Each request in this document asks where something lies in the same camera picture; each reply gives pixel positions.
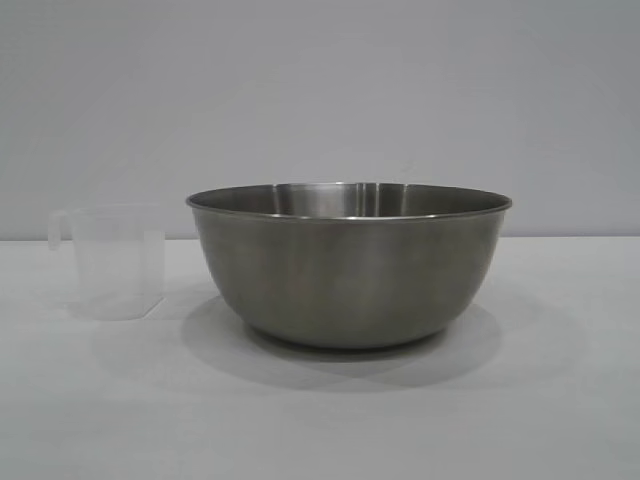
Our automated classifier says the stainless steel mixing bowl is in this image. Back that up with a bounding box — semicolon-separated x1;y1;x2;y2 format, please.
184;180;514;349

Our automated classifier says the clear plastic measuring cup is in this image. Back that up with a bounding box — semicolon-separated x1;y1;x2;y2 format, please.
47;203;168;320

